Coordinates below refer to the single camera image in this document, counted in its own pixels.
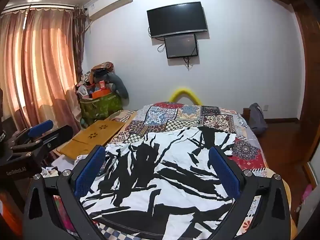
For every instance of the white curtain rail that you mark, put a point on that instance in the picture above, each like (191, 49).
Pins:
(37, 7)

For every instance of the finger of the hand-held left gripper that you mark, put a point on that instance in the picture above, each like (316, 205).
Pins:
(57, 136)
(41, 127)

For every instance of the pile of household clutter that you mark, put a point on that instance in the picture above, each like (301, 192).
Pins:
(97, 80)

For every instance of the black and white shirt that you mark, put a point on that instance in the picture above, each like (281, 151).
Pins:
(162, 180)

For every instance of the white air conditioner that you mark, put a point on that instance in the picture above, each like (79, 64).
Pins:
(110, 3)

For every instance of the yellow foam tube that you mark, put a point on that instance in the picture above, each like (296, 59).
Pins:
(185, 92)

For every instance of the white wall outlet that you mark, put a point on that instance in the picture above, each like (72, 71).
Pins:
(265, 107)

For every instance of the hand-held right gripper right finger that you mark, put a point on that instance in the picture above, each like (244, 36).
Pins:
(225, 172)

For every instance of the wooden lap desk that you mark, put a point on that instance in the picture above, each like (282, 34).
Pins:
(87, 137)

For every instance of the small black monitor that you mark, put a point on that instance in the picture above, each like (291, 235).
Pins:
(181, 46)

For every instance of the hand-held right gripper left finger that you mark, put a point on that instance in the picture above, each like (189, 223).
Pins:
(90, 172)

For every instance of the pink curtain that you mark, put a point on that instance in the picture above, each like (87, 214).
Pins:
(37, 67)

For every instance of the brown patterned curtain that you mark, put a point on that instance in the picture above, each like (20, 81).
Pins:
(79, 42)

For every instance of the black wall television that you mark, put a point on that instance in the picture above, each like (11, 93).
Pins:
(177, 18)

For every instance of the patchwork bedspread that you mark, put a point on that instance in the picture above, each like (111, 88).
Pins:
(200, 120)

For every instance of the grey backpack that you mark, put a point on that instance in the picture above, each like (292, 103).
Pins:
(257, 120)

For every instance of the wooden bed post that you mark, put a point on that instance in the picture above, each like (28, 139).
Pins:
(246, 115)

